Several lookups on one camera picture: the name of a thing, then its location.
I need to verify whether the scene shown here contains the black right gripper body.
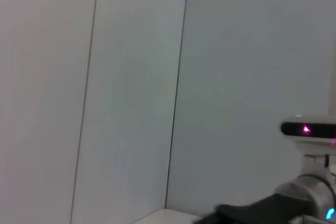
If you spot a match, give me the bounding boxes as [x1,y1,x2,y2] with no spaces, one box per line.
[193,193,307,224]

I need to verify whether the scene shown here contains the white head camera mount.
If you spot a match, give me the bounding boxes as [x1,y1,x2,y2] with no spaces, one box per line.
[299,152,336,180]

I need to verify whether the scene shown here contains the white head camera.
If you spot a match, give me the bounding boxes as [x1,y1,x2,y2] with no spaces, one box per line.
[278,114,336,154]

